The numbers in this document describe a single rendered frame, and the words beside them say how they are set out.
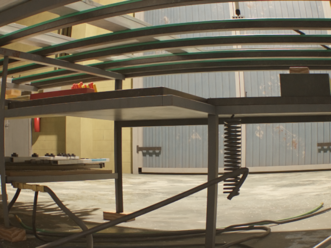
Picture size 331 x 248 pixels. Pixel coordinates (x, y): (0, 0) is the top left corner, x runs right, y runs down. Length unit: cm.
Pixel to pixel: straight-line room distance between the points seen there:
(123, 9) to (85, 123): 749
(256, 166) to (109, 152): 287
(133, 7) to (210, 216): 83
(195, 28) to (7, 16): 72
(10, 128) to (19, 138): 47
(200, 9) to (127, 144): 287
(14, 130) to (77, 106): 903
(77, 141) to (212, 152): 713
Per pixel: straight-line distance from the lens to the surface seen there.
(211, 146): 172
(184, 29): 167
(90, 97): 155
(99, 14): 145
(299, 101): 164
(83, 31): 907
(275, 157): 753
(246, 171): 167
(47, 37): 203
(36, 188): 177
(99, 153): 894
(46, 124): 984
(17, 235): 183
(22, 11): 135
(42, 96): 184
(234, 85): 778
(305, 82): 173
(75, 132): 880
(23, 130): 1032
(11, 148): 1065
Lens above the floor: 40
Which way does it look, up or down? 3 degrees up
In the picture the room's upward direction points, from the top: straight up
